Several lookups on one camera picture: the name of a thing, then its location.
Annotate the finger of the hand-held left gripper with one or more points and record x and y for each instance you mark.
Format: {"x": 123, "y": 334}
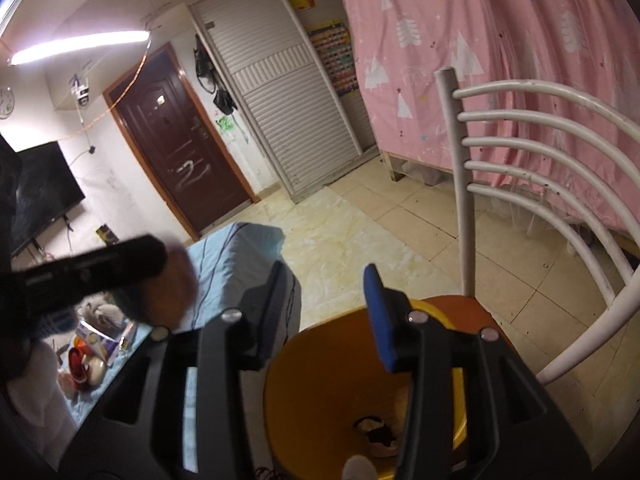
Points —
{"x": 100, "y": 267}

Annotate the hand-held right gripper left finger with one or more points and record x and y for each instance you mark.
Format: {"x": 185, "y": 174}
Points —
{"x": 271, "y": 310}

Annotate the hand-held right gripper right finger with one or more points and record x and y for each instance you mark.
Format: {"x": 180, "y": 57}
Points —
{"x": 382, "y": 320}

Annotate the brown round object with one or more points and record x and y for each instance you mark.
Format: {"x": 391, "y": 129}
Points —
{"x": 172, "y": 290}

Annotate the yellow plastic bin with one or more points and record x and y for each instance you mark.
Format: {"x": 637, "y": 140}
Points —
{"x": 310, "y": 385}

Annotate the black flat television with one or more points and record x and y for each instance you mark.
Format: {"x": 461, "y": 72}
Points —
{"x": 50, "y": 195}

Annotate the light blue striped cloth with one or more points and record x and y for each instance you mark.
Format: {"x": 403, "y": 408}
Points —
{"x": 235, "y": 255}

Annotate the purple white snack box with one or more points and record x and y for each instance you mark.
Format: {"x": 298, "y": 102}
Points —
{"x": 97, "y": 342}

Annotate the red bowl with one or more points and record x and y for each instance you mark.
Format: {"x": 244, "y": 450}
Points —
{"x": 76, "y": 362}

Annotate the dark crumpled wrapper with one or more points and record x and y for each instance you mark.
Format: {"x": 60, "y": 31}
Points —
{"x": 377, "y": 435}

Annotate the dark brown door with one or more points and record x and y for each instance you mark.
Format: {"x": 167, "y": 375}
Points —
{"x": 175, "y": 150}

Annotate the white cloth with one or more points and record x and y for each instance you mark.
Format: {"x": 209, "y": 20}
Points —
{"x": 40, "y": 410}

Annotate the ceiling light tube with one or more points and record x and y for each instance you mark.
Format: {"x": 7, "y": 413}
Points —
{"x": 75, "y": 47}

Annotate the white louvered wardrobe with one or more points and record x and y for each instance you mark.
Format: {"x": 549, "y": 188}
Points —
{"x": 280, "y": 110}

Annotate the black hanging bag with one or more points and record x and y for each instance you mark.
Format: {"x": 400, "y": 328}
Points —
{"x": 204, "y": 65}
{"x": 225, "y": 102}

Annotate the white metal chair orange seat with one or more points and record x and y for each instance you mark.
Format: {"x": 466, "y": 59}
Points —
{"x": 575, "y": 240}

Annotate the pink tree print curtain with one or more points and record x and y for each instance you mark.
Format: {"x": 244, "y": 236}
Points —
{"x": 500, "y": 35}

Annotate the small dark wall poster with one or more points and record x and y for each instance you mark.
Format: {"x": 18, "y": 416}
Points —
{"x": 106, "y": 234}

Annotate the round wall clock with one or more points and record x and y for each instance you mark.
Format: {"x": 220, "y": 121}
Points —
{"x": 6, "y": 102}

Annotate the white security camera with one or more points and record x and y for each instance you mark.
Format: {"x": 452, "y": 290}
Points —
{"x": 81, "y": 92}

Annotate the wooden bed frame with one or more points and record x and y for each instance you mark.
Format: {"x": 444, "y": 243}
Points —
{"x": 392, "y": 167}

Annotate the colourful grid wall chart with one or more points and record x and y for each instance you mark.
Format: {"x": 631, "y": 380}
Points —
{"x": 335, "y": 57}

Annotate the yellow wall poster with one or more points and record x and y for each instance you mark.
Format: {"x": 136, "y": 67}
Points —
{"x": 301, "y": 0}

